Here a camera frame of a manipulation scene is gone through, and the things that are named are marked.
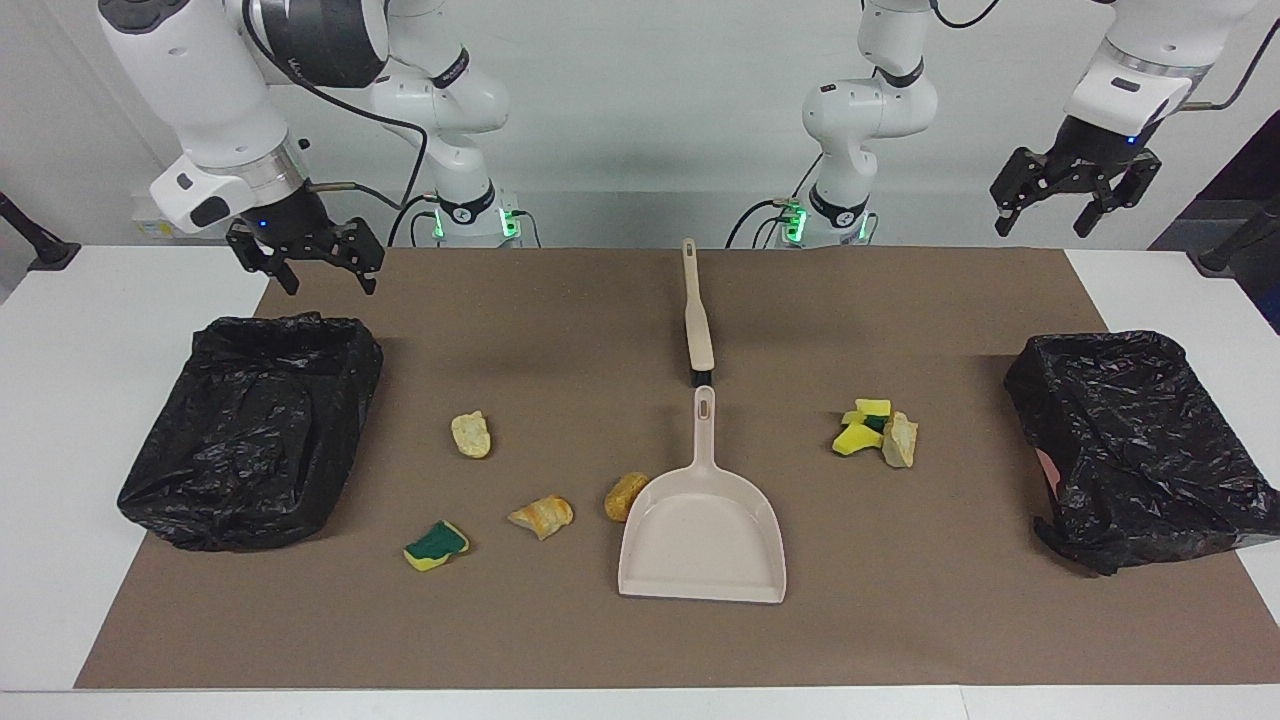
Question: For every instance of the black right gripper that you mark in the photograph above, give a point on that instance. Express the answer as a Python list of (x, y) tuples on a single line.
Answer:
[(300, 225)]

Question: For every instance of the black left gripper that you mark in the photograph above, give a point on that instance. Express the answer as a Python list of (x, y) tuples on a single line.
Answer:
[(1095, 155)]

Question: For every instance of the pale bread chunk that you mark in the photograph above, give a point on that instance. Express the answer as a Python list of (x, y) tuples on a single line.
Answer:
[(471, 436)]

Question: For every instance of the notched yellow sponge piece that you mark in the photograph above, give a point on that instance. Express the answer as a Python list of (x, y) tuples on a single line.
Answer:
[(873, 407)]

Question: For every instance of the pale striped croissant piece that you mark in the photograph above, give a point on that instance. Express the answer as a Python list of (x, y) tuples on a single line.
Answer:
[(900, 440)]

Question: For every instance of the green yellow sponge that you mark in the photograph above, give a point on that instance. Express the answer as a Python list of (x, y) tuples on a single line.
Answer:
[(436, 545)]

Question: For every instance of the yellow sponge wedge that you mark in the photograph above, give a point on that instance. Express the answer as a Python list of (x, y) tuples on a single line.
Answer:
[(855, 439)]

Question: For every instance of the orange white croissant piece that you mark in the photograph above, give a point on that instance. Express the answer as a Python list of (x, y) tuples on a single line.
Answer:
[(541, 516)]

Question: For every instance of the beige hand brush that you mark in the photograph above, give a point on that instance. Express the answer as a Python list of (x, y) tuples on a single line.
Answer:
[(698, 330)]

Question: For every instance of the brown bread roll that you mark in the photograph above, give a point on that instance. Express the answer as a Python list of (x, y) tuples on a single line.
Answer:
[(625, 496)]

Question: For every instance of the beige plastic dustpan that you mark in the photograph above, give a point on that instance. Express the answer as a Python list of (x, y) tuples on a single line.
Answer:
[(700, 540)]

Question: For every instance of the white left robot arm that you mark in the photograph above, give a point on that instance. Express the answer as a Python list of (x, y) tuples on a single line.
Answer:
[(870, 110)]

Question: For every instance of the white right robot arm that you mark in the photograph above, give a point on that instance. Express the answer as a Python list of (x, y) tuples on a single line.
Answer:
[(220, 90)]

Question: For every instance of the black trash bag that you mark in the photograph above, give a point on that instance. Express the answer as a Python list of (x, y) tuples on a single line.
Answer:
[(1140, 440), (250, 440)]

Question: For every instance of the pink plastic bin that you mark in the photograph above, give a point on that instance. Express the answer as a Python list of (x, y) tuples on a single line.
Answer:
[(1047, 470)]

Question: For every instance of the white cardboard box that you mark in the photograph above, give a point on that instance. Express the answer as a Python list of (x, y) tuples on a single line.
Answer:
[(150, 225)]

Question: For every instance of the black stand leg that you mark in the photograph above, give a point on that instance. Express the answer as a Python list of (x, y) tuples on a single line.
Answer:
[(45, 250), (1225, 255)]

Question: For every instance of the dark panel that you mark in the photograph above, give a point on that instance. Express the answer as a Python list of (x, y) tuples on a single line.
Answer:
[(1250, 170)]

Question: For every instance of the brown table mat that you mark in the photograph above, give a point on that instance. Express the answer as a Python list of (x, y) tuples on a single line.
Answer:
[(600, 640)]

